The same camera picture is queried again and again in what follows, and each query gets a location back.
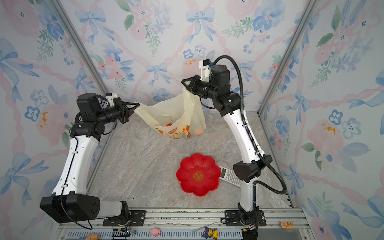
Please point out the yellow plastic bag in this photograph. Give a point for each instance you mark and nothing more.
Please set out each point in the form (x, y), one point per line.
(184, 111)

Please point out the aluminium rail frame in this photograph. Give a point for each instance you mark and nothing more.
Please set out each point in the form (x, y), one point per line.
(188, 224)

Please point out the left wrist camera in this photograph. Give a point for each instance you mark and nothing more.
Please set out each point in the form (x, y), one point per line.
(110, 98)

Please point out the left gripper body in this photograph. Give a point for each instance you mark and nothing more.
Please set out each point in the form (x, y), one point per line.
(119, 112)

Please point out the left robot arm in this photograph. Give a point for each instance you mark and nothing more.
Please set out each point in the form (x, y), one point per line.
(69, 202)

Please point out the white calculator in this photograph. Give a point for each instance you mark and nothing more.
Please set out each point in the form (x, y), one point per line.
(229, 176)

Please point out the purple yellow toy figure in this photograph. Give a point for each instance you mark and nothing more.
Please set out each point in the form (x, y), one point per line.
(210, 233)

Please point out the orange toy at edge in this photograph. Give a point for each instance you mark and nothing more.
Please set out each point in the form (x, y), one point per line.
(91, 237)

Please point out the pink pig toy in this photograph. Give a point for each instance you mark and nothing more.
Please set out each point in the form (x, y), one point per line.
(155, 232)

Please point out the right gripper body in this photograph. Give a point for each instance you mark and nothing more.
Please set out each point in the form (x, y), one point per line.
(204, 90)

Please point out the small wooden tag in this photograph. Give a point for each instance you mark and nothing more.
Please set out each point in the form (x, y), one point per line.
(287, 225)

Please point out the red flower-shaped bowl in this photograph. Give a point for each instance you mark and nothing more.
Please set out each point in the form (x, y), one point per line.
(198, 174)

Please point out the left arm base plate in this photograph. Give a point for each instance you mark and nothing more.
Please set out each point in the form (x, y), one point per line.
(134, 218)

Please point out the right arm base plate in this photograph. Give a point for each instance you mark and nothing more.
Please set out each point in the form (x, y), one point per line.
(237, 218)

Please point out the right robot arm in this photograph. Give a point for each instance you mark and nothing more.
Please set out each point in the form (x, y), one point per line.
(214, 84)

